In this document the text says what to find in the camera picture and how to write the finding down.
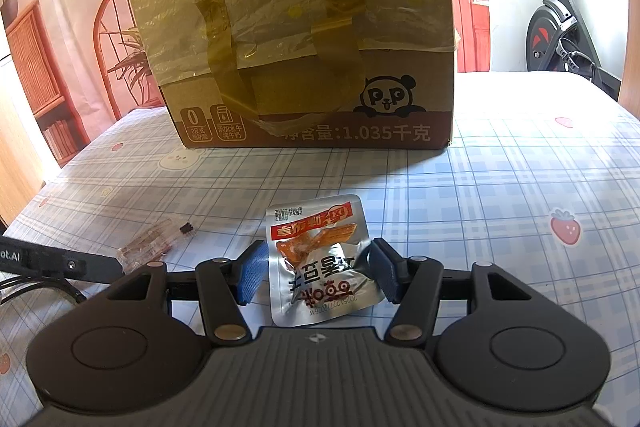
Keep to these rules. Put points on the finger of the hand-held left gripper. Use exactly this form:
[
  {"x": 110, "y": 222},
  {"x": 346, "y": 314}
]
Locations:
[{"x": 75, "y": 266}]

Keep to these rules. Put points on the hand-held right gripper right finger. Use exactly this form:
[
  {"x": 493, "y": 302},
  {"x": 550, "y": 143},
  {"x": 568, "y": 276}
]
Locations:
[{"x": 385, "y": 269}]

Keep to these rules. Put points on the taped cardboard box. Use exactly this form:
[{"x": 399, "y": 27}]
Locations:
[{"x": 300, "y": 32}]

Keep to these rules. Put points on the silver snack packet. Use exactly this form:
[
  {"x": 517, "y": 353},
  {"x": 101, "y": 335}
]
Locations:
[{"x": 320, "y": 267}]

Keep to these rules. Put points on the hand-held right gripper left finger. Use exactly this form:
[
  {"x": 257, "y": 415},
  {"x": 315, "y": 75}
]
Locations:
[{"x": 252, "y": 272}]

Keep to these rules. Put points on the wooden door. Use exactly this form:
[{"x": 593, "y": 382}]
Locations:
[{"x": 631, "y": 32}]

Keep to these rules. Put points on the black exercise bike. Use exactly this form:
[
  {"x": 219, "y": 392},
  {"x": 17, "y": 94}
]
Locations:
[{"x": 545, "y": 27}]

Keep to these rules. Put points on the small clear snack wrapper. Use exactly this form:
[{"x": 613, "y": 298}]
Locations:
[{"x": 150, "y": 244}]

